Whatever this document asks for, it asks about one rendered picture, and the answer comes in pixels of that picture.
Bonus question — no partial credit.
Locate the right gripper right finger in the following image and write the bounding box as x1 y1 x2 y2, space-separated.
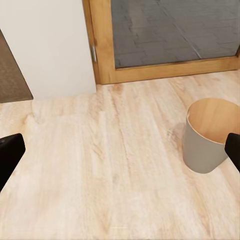
224 132 240 172

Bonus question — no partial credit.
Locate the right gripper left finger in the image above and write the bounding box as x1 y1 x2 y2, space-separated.
0 133 26 192

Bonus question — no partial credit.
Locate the trash can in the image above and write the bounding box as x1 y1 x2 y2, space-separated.
182 97 240 174

